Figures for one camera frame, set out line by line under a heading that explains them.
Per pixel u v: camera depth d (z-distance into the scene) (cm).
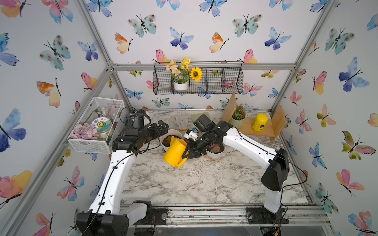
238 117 91
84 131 59
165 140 94
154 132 64
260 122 93
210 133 58
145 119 57
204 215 76
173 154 73
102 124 66
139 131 54
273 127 98
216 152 87
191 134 72
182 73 86
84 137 59
